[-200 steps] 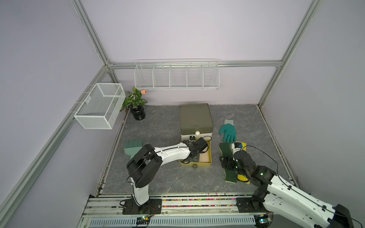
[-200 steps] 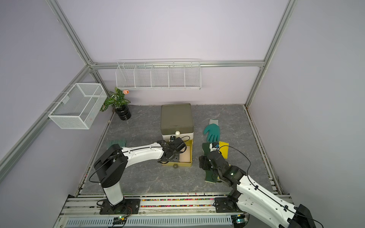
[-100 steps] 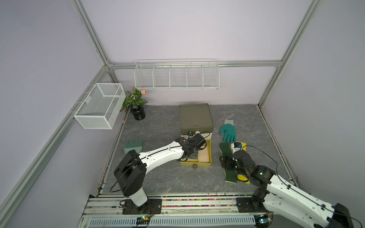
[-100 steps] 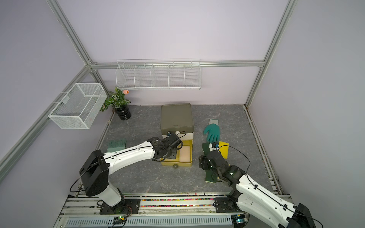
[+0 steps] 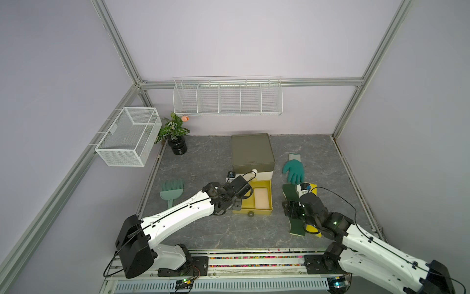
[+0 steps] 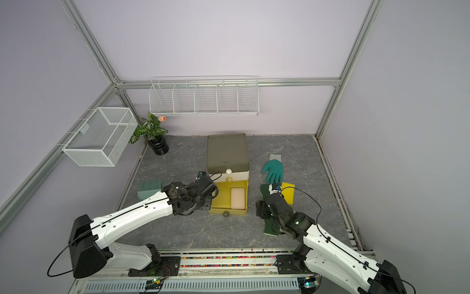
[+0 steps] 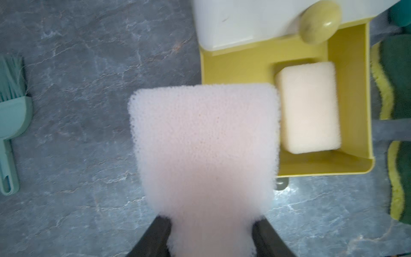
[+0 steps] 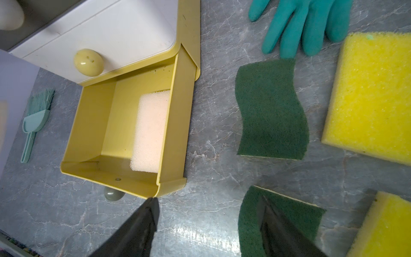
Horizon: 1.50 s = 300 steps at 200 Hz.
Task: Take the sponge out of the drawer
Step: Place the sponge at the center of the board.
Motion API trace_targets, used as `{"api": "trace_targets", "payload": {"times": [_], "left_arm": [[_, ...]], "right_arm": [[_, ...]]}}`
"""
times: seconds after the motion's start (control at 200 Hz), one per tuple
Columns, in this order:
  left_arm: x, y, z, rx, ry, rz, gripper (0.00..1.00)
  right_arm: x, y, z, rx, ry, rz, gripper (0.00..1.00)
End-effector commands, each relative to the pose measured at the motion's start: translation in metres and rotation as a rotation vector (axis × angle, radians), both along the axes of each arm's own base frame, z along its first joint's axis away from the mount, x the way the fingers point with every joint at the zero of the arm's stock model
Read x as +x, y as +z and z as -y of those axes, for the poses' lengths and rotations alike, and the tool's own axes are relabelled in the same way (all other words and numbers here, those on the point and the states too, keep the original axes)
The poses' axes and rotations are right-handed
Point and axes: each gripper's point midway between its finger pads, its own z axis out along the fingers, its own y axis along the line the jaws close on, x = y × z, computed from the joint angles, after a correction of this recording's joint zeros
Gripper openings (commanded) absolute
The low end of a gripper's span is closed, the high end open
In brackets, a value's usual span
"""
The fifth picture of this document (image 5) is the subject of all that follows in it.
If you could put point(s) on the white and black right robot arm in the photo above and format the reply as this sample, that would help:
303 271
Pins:
355 251

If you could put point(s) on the olive three-drawer storage box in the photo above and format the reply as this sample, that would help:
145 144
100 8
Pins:
253 152

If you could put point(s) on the white wire cube basket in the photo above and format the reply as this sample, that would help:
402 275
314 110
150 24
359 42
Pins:
130 138

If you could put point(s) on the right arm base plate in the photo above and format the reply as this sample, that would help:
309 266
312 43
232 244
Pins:
322 264

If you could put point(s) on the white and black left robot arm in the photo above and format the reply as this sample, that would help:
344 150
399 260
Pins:
139 242

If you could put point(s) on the long white wire shelf basket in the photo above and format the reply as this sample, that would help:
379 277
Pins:
238 95

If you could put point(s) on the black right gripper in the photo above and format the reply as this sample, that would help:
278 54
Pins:
291 206

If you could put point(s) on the light green dustpan brush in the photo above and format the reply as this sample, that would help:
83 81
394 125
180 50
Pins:
171 190

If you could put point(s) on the white slotted cable duct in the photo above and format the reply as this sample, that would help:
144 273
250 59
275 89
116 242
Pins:
208 286

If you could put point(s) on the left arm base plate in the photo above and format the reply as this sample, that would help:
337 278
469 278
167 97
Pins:
194 267

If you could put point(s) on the pink sponge right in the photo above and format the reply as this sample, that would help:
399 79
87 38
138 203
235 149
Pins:
261 195

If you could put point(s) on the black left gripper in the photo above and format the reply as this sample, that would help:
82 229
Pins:
237 206

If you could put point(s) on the potted green plant black pot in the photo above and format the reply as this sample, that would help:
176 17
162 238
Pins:
173 133

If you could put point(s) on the green rubber glove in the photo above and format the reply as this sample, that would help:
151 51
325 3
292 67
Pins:
294 170

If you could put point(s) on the green yellow sponge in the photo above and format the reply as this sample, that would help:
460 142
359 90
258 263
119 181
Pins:
297 227

